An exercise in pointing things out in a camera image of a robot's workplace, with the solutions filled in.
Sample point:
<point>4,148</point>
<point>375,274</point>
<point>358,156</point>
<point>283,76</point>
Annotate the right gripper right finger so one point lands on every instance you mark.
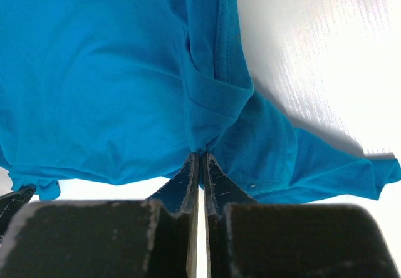
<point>219,192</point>

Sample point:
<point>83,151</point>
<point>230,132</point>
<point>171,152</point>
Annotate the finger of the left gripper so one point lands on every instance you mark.
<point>12,202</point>

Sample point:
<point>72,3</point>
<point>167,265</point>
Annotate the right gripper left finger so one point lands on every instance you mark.
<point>174,247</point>

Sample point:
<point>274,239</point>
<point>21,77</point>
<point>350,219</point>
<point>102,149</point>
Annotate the blue t shirt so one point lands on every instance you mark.
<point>119,91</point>

